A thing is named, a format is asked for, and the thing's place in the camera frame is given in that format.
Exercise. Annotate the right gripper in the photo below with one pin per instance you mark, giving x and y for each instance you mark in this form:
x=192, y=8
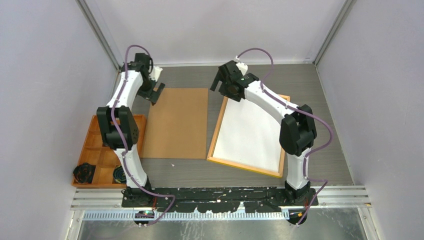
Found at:
x=218, y=78

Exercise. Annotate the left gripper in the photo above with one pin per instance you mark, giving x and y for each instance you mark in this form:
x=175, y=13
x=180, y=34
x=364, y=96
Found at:
x=147, y=94

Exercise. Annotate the brown backing board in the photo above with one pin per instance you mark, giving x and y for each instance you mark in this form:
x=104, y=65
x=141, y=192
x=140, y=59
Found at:
x=176, y=125

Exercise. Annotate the yellow wooden picture frame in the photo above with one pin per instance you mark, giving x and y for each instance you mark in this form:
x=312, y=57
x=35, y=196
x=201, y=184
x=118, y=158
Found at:
x=243, y=167

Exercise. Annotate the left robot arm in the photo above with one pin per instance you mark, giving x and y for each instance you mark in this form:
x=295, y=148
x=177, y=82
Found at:
x=118, y=128

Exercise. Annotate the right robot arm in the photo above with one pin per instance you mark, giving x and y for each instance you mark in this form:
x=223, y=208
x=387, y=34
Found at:
x=297, y=126

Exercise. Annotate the orange compartment tray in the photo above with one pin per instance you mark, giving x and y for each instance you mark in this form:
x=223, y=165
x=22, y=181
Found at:
x=102, y=157

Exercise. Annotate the black yellow coil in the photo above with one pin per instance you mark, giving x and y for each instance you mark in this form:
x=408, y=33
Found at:
x=119, y=176

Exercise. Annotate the black coil outside tray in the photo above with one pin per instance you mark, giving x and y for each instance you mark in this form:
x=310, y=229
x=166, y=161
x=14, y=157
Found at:
x=84, y=173

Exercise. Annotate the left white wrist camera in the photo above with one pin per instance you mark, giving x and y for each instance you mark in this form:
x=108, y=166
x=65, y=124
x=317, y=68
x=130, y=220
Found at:
x=155, y=73

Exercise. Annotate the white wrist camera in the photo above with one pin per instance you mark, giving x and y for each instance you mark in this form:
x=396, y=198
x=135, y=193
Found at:
x=155, y=73
x=242, y=67

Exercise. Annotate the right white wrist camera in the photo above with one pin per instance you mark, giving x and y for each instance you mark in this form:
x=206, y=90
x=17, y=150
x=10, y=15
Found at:
x=242, y=67

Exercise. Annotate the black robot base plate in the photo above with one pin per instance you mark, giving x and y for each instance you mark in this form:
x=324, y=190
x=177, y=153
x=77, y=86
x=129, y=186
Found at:
x=266, y=199

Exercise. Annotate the aluminium front rail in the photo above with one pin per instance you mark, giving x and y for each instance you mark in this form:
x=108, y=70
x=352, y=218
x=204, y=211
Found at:
x=107, y=204

